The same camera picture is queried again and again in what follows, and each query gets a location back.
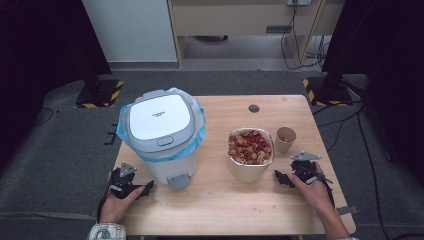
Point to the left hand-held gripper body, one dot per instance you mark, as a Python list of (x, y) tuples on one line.
[(125, 180)]

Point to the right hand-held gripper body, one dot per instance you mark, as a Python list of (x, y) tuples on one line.
[(305, 168)]

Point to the brown paper drinking cup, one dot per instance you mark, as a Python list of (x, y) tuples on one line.
[(283, 144)]

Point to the white pedal bin grey lid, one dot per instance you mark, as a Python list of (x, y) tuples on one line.
[(160, 116)]

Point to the person's right hand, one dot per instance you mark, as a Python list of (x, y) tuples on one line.
[(315, 195)]

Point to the person's left hand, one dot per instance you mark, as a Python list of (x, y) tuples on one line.
[(115, 208)]

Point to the bowl of red snacks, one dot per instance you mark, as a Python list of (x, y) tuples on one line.
[(248, 173)]

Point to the pile of red brown nutshells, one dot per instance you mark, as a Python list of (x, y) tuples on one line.
[(249, 146)]

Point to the blue plastic bin liner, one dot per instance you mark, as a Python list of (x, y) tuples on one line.
[(122, 130)]

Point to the grey tape piece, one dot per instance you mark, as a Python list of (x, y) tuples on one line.
[(347, 210)]

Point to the black stand base hazard tape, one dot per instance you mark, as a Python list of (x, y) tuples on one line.
[(328, 95), (100, 95)]

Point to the black curtain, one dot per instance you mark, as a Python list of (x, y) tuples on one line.
[(383, 50), (40, 50)]

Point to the white cabinet panel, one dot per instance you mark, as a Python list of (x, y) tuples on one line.
[(130, 30)]

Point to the light wooden desk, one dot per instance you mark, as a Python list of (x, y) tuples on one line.
[(233, 18)]

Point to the white power strip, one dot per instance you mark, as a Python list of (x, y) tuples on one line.
[(298, 2)]

